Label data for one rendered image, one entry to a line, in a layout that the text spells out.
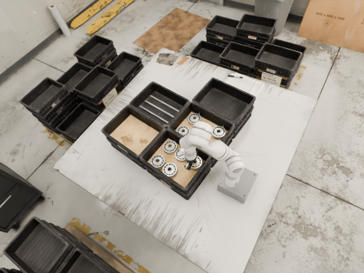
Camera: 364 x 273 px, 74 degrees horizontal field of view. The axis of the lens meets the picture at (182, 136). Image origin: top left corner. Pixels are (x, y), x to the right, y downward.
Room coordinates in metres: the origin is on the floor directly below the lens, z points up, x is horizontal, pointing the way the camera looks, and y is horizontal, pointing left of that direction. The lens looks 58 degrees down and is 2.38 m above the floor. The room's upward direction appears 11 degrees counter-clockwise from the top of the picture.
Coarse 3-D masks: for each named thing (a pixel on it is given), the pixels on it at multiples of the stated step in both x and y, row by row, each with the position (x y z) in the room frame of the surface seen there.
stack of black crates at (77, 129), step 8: (80, 104) 1.93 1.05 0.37; (72, 112) 1.83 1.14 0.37; (80, 112) 1.88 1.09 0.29; (88, 112) 1.88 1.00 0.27; (96, 112) 1.79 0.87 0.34; (64, 120) 1.74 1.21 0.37; (72, 120) 1.78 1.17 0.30; (80, 120) 1.78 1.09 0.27; (88, 120) 1.76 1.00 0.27; (56, 128) 1.65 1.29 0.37; (64, 128) 1.69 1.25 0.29; (72, 128) 1.69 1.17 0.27; (80, 128) 1.67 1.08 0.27; (72, 136) 1.50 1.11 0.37
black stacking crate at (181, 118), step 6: (186, 108) 1.16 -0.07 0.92; (192, 108) 1.19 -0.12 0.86; (198, 108) 1.15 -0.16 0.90; (186, 114) 1.15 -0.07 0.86; (204, 114) 1.11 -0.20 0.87; (210, 114) 1.07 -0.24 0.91; (180, 120) 1.10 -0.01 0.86; (210, 120) 1.07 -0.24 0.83; (216, 120) 1.03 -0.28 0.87; (222, 120) 0.99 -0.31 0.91; (174, 126) 1.05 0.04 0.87; (222, 126) 0.99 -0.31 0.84; (228, 126) 0.96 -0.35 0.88; (228, 138) 0.89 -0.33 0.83
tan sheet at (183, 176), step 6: (162, 144) 0.94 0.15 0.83; (162, 150) 0.89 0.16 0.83; (168, 156) 0.83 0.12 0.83; (174, 156) 0.82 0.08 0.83; (150, 162) 0.81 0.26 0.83; (168, 162) 0.78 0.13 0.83; (174, 162) 0.77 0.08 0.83; (180, 162) 0.76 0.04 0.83; (186, 162) 0.75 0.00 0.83; (180, 168) 0.72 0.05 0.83; (180, 174) 0.67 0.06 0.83; (186, 174) 0.66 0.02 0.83; (192, 174) 0.66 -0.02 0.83; (174, 180) 0.64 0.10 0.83; (180, 180) 0.63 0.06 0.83; (186, 180) 0.62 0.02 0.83
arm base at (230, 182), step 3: (225, 174) 0.57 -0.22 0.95; (225, 177) 0.56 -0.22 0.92; (228, 177) 0.54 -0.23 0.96; (225, 180) 0.56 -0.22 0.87; (228, 180) 0.54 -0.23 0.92; (231, 180) 0.53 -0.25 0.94; (234, 180) 0.52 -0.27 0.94; (237, 180) 0.53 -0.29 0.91; (225, 183) 0.55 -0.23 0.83; (228, 183) 0.53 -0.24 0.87; (231, 183) 0.52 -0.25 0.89; (234, 183) 0.52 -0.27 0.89; (237, 183) 0.52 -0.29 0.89; (228, 186) 0.53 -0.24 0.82; (231, 186) 0.52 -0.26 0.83; (234, 186) 0.52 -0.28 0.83
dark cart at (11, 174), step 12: (0, 168) 1.06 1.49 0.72; (0, 180) 1.00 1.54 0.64; (12, 180) 1.04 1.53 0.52; (24, 180) 1.18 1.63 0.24; (0, 192) 0.95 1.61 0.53; (12, 192) 0.97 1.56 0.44; (24, 192) 1.01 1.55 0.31; (36, 192) 1.04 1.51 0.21; (0, 204) 0.87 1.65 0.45; (12, 204) 0.91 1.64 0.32; (24, 204) 0.94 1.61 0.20; (0, 216) 0.81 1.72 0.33; (12, 216) 0.84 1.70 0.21; (0, 228) 0.74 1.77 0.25; (12, 228) 0.76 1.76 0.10
